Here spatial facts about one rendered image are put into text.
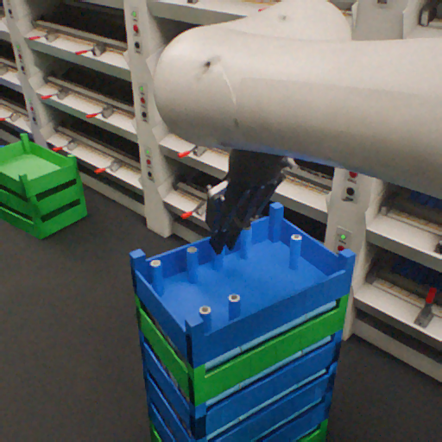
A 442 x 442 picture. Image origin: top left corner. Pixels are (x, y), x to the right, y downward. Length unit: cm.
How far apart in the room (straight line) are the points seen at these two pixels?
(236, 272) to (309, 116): 55
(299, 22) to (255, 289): 46
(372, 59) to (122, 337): 111
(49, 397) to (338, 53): 106
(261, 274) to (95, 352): 60
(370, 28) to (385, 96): 70
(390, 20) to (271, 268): 48
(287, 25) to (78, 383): 97
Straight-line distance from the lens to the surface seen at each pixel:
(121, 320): 140
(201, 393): 76
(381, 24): 101
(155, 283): 81
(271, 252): 92
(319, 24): 53
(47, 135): 215
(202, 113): 43
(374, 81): 33
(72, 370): 130
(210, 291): 83
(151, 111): 151
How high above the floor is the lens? 94
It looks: 33 degrees down
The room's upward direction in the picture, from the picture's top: straight up
